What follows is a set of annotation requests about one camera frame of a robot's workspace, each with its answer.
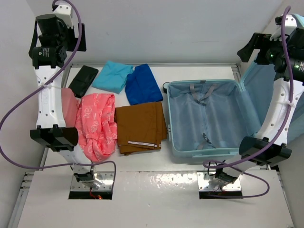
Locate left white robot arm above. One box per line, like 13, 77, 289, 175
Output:
28, 0, 103, 190

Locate light blue shirt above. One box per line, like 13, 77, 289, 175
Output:
92, 60, 134, 94

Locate light blue suitcase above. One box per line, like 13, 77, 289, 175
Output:
167, 54, 304, 158

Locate pink case with handle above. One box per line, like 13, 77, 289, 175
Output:
61, 88, 78, 128

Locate pink patterned scarf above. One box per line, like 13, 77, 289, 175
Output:
75, 93, 117, 162

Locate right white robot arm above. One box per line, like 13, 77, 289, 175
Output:
209, 12, 304, 189

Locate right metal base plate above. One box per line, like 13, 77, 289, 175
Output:
197, 171, 242, 192

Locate black leather pouch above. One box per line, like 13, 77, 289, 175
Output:
68, 66, 98, 98

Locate brown shorts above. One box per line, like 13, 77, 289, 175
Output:
115, 102, 167, 155

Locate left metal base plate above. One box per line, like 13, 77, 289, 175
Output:
70, 171, 114, 192

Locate royal blue shirt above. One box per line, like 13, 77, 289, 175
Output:
125, 64, 163, 105

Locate metal base plate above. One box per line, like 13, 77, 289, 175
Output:
70, 171, 114, 192
197, 171, 242, 192

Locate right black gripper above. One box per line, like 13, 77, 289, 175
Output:
238, 32, 291, 65

